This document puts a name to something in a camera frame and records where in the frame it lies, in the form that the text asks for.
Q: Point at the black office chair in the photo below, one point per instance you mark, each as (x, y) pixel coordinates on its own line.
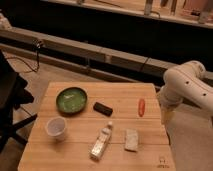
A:
(12, 95)

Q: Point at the green ceramic bowl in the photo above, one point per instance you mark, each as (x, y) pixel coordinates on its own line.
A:
(71, 100)

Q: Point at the black rectangular block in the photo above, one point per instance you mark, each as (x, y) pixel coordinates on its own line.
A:
(105, 110)

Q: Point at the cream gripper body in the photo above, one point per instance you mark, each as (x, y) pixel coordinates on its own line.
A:
(167, 115)

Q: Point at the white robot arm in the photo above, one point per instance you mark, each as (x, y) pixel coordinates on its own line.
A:
(184, 82)

